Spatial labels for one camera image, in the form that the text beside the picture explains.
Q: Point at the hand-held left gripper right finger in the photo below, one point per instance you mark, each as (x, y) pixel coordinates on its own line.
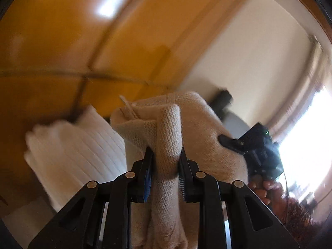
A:
(187, 184)

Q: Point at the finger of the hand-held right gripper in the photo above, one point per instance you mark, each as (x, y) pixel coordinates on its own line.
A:
(232, 144)

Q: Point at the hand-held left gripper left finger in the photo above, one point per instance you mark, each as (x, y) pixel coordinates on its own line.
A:
(148, 184)

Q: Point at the beige knit sweater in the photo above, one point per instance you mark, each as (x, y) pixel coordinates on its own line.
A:
(168, 134)

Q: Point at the person's right hand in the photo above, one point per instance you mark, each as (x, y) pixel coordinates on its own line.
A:
(269, 194)

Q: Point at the bright window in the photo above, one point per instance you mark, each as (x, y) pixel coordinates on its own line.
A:
(306, 147)

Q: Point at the black rolled mat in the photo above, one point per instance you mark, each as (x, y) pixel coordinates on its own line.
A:
(223, 99)

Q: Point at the pink patterned curtain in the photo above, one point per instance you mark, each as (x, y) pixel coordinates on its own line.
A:
(298, 96)

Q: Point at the white folded ribbed cloth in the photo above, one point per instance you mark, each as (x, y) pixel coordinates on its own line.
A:
(77, 155)

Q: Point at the wooden wardrobe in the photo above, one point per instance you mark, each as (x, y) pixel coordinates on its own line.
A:
(77, 44)

